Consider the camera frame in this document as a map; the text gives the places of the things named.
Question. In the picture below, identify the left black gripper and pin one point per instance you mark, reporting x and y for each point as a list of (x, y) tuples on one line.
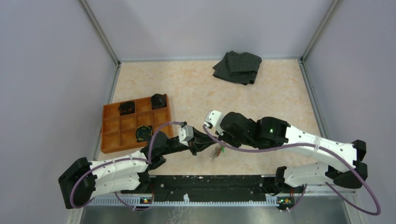
[(200, 141)]

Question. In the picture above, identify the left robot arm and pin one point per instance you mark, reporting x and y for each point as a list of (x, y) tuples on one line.
[(84, 180)]

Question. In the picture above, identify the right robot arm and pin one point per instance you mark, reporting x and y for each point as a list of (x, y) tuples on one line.
[(332, 158)]

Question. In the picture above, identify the orange compartment tray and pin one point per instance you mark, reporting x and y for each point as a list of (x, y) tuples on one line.
[(132, 131)]

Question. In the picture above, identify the folded dark grey cloth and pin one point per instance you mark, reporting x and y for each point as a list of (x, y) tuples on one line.
[(238, 68)]

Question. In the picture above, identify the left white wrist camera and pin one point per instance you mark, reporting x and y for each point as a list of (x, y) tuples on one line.
[(185, 134)]

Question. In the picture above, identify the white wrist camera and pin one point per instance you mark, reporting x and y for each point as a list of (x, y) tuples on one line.
[(214, 119), (185, 134)]

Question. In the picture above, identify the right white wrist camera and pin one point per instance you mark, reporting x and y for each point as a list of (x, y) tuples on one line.
[(214, 119)]

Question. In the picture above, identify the black coiled cable red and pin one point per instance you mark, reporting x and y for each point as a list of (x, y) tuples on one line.
[(126, 108)]

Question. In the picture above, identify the grey cable duct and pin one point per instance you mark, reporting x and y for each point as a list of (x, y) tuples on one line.
[(111, 200)]

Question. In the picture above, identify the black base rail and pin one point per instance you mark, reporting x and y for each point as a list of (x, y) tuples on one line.
[(213, 188)]

